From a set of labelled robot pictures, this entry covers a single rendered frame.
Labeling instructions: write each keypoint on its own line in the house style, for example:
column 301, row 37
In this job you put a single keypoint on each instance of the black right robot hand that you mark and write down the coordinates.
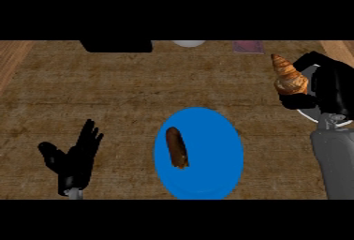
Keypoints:
column 332, row 86

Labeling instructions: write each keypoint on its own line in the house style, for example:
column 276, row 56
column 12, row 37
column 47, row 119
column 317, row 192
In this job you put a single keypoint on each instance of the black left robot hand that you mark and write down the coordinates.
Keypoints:
column 78, row 157

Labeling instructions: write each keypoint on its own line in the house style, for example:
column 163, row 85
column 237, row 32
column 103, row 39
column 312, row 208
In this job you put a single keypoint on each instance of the golden brown croissant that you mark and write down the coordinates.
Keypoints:
column 287, row 78

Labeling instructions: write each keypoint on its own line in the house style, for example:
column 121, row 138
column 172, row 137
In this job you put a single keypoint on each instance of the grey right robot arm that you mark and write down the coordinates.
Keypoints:
column 335, row 159

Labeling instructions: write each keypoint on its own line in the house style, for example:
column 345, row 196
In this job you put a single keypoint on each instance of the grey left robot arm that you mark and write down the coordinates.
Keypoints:
column 75, row 193

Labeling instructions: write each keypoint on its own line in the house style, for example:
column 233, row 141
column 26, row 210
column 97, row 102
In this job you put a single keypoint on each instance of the blue oval plate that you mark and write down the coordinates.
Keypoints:
column 199, row 153

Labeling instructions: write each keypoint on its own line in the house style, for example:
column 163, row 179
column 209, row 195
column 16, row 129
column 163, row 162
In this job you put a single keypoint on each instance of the dark brown bread stick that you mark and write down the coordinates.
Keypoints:
column 177, row 151

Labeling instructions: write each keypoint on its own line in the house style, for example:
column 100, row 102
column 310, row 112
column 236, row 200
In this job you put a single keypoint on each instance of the purple pink box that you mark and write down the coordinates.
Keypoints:
column 248, row 46

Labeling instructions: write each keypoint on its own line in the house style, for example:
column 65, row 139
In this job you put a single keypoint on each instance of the white round bowl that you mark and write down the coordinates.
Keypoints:
column 187, row 43

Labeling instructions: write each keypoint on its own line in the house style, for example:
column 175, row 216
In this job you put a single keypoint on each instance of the black appliance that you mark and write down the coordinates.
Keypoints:
column 116, row 46

